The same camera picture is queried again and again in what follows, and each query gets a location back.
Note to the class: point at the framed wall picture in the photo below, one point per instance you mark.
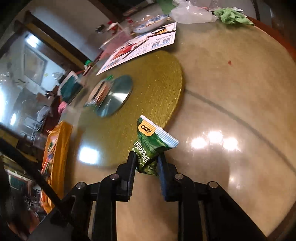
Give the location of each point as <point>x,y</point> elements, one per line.
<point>34,64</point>

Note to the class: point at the green tissue box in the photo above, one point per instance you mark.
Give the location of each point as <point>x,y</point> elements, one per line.
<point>70,87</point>

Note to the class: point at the clear plastic bag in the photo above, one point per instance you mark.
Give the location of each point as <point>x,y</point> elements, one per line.
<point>192,12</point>

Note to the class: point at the clear plastic container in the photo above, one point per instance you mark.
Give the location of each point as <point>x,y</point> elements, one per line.
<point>113,43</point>

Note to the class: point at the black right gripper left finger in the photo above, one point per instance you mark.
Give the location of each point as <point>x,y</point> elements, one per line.
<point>91,208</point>

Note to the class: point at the blue white plate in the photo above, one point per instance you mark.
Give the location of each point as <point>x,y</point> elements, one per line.
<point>150,24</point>

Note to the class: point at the silver turntable hub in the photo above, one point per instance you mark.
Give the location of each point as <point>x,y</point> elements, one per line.
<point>116,97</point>

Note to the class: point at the printed paper sheet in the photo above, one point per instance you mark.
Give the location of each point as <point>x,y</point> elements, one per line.
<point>140,45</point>

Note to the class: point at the gold glitter turntable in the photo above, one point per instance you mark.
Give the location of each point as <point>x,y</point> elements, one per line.
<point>157,84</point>

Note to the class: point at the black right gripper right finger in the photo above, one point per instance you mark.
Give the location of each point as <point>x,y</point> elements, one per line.
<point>205,211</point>

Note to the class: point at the small green yellow packet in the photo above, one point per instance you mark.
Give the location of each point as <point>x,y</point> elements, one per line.
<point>152,140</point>

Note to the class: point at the orange snack box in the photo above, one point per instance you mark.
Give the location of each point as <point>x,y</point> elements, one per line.
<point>55,156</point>

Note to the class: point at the round cracker packet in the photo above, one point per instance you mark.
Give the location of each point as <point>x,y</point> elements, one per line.
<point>99,93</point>

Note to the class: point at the green cloth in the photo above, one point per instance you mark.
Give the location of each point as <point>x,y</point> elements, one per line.
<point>232,17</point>

